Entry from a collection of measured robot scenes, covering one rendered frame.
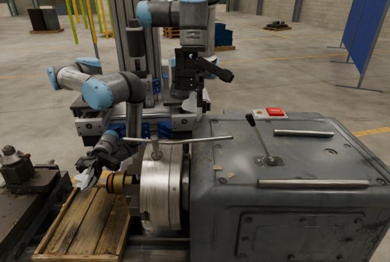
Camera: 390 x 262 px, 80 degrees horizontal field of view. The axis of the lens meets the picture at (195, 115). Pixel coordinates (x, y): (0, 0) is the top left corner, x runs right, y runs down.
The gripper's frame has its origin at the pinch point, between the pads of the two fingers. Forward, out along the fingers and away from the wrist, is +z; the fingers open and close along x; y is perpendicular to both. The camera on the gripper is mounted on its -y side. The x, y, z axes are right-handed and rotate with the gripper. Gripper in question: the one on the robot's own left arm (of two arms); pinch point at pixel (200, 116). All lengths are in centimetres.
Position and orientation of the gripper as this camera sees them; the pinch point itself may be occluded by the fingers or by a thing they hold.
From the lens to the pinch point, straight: 69.4
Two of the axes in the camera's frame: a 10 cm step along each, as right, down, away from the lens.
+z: 0.0, 9.6, 2.7
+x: -0.1, 2.7, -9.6
